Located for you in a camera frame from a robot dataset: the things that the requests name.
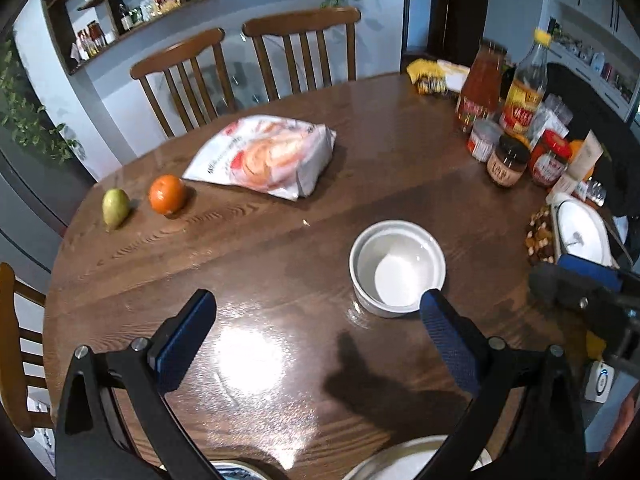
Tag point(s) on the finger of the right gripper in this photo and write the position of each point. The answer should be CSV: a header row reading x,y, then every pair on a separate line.
x,y
609,277
599,307

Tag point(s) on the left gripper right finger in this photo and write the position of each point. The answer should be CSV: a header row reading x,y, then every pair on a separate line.
x,y
546,440

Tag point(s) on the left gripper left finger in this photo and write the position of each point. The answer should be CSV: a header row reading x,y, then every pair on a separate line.
x,y
92,440

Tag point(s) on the blue square plate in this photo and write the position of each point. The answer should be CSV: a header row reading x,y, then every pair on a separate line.
x,y
235,470

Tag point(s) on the medium white bowl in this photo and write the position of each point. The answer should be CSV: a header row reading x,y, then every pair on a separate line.
x,y
402,461

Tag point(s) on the white ramekin cup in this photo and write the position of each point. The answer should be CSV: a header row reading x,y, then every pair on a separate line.
x,y
391,264

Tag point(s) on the yellow nut box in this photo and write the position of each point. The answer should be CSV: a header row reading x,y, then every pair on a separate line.
x,y
595,346

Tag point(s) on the white round-button device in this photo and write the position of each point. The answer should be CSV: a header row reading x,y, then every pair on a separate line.
x,y
600,378

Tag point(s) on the white oval plate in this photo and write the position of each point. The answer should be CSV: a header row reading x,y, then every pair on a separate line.
x,y
582,232

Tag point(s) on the blue patterned square dish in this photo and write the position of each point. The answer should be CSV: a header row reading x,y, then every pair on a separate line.
x,y
555,209

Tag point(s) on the beaded wooden trivet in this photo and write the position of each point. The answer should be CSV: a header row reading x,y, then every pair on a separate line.
x,y
539,240

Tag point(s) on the black jacket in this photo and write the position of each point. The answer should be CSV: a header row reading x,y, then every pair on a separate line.
x,y
618,167

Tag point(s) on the white tube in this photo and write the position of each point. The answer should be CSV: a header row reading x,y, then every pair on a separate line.
x,y
584,160

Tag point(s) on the red lid chili jar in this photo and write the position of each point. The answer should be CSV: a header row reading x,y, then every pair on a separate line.
x,y
549,158

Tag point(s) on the orange fruit with leaf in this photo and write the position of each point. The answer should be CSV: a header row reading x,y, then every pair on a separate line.
x,y
576,145

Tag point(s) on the side wooden chair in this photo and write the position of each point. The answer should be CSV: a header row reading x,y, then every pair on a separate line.
x,y
15,381

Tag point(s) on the dark lid sauce jar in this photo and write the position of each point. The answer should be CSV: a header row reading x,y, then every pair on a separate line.
x,y
508,161

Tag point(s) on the vinegar bottle yellow cap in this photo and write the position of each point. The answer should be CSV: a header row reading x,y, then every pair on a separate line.
x,y
527,88

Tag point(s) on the small white jar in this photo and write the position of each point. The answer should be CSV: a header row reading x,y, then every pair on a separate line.
x,y
483,138

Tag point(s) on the red sauce bottle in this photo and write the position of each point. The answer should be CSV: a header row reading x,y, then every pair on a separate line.
x,y
480,92

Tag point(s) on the green pear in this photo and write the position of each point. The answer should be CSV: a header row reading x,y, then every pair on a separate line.
x,y
115,208

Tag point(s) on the orange tangerine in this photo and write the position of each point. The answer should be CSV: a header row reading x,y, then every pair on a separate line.
x,y
167,194

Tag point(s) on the yellow snack packet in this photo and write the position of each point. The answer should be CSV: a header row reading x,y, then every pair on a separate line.
x,y
431,77

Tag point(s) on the hanging green plant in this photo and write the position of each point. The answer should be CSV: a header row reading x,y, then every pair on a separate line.
x,y
24,117

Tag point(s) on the white snack bag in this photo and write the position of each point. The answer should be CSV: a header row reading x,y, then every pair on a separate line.
x,y
278,156

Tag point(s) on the left wooden chair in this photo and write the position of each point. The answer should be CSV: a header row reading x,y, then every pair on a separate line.
x,y
185,80

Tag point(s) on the right wooden chair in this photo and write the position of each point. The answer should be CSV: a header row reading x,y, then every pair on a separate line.
x,y
301,24

